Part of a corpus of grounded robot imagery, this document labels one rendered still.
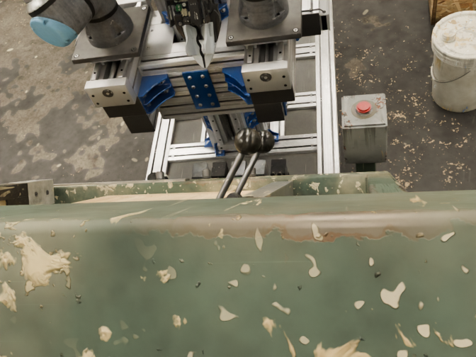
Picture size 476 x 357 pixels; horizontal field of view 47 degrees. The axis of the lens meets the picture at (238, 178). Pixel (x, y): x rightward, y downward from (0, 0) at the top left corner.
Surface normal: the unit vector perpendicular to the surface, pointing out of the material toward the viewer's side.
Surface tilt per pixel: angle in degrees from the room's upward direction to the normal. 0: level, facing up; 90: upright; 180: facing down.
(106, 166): 0
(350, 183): 38
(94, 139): 0
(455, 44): 0
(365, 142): 90
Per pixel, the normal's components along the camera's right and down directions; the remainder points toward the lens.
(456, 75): -0.43, 0.81
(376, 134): -0.09, 0.83
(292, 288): -0.22, 0.07
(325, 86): -0.21, -0.56
